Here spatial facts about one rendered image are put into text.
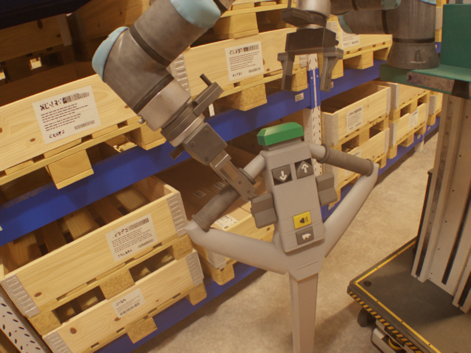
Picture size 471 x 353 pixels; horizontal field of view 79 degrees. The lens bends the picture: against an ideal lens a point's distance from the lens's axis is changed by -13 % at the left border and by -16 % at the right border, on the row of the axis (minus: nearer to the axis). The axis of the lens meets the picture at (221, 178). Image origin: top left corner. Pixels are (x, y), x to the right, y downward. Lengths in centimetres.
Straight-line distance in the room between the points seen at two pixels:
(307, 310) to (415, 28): 94
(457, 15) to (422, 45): 16
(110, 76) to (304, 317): 67
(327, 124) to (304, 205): 152
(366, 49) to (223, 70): 118
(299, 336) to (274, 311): 120
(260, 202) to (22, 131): 83
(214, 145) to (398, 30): 89
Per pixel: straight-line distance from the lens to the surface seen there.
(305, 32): 87
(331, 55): 81
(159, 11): 52
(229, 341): 199
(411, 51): 123
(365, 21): 127
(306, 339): 92
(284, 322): 203
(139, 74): 53
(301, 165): 62
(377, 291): 178
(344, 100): 299
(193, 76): 137
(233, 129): 160
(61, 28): 246
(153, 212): 140
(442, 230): 169
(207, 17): 52
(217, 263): 176
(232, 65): 148
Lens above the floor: 164
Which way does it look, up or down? 28 degrees down
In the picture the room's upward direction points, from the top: 10 degrees counter-clockwise
